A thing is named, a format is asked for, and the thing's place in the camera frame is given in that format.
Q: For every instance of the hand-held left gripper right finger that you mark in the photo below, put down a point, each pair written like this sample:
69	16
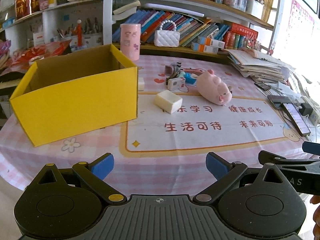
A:
217	166

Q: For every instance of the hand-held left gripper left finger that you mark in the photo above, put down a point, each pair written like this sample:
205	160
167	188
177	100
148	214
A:
102	166

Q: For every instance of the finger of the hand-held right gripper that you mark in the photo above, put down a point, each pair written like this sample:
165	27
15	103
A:
277	158
311	147

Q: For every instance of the yellow cardboard box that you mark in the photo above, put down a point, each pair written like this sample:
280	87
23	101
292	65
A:
75	110

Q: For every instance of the pink plush pig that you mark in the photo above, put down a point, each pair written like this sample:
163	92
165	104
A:
212	87

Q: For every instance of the white charger block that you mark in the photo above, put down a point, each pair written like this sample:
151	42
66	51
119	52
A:
167	101

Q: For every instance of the teal oval case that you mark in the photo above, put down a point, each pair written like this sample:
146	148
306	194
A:
190	78

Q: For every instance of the person's right hand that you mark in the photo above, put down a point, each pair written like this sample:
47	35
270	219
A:
317	217

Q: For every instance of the pink printed tablecloth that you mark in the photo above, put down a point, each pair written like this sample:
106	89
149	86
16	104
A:
200	140

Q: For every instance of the smartphone with lit screen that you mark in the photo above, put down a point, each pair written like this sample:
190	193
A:
296	118

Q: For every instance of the white power strip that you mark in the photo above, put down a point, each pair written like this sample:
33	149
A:
311	110

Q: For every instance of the dark smartphone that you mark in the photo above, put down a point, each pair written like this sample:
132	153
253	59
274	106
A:
278	101

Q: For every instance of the black calculator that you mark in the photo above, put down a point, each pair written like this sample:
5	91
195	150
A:
262	85

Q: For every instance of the small white block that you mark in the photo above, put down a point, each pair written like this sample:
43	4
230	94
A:
141	84

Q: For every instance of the small white labelled box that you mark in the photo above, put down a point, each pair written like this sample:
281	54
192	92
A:
176	83

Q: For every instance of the stack of papers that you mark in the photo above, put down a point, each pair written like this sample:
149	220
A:
257	63

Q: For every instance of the black clip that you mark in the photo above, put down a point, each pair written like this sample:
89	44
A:
172	76

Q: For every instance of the grey mini device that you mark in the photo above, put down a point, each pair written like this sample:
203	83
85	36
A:
172	68

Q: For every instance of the orange and blue carton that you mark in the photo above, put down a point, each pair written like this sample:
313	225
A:
203	48
212	42

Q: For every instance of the pink cylinder container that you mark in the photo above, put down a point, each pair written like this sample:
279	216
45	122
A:
130	42

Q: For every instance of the red dictionary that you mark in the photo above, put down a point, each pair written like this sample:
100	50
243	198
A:
241	36

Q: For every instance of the white desk pen organiser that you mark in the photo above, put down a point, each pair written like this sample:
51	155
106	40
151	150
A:
91	38

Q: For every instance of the pile of red packets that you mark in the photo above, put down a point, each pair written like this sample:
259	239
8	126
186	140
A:
45	51

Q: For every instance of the red figurine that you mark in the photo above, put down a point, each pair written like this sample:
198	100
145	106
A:
79	33

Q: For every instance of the white quilted handbag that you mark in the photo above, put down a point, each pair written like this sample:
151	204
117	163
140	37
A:
166	39

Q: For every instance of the row of slanted books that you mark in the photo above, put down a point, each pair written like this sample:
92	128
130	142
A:
190	27

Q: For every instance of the white and red small box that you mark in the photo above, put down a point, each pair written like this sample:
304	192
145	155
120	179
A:
38	38

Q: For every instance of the yellow books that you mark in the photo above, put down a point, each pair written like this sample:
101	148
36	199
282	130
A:
268	5

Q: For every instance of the white storage container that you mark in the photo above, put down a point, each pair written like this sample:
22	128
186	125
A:
254	9

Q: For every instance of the white bookshelf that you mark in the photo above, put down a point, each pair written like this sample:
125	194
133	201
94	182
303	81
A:
107	12

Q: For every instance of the wall poster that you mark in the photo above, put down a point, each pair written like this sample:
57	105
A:
300	21

